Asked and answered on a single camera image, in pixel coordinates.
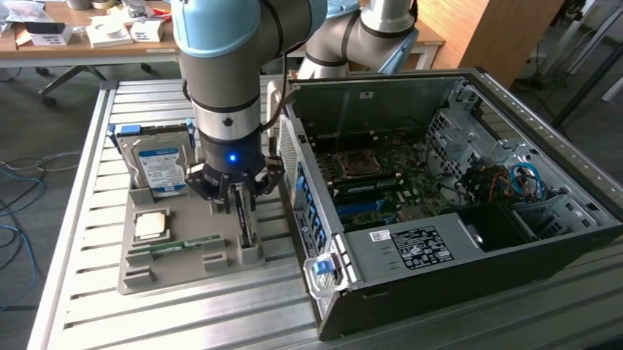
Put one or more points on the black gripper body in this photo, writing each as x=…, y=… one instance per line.
x=233, y=156

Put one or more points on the green graphics card black cooler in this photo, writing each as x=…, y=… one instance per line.
x=244, y=222

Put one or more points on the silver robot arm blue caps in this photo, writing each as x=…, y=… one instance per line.
x=224, y=54

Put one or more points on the grey parts rack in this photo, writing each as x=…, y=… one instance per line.
x=195, y=233

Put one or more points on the CPU chip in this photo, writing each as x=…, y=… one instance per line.
x=151, y=226

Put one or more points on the green RAM stick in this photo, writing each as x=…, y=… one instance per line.
x=180, y=245

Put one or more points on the CPU socket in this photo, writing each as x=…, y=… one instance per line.
x=360, y=164

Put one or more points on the blue expansion slot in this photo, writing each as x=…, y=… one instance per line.
x=360, y=208

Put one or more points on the blue case latch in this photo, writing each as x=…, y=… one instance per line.
x=323, y=268

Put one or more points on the grey power supply with label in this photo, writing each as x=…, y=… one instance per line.
x=375, y=255

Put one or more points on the green motherboard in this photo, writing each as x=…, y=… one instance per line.
x=423, y=197

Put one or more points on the perforated metal drive cage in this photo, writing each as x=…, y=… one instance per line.
x=452, y=153

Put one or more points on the small white labelled box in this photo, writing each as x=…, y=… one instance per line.
x=145, y=32

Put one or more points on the wooden desk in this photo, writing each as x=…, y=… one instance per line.
x=97, y=53

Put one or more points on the white box with tape roll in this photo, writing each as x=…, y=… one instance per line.
x=109, y=33

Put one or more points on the black fan shroud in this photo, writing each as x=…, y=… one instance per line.
x=496, y=226

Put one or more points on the black open PC case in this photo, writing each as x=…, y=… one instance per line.
x=437, y=299

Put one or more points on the white box with black lid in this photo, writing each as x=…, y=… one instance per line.
x=48, y=34

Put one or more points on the grey cup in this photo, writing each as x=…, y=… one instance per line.
x=78, y=4

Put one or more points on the clear plastic bag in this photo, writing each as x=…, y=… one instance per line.
x=24, y=11

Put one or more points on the metal disk bay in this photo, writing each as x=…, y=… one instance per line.
x=559, y=218

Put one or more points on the hard disk with blue bracket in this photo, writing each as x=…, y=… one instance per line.
x=160, y=167

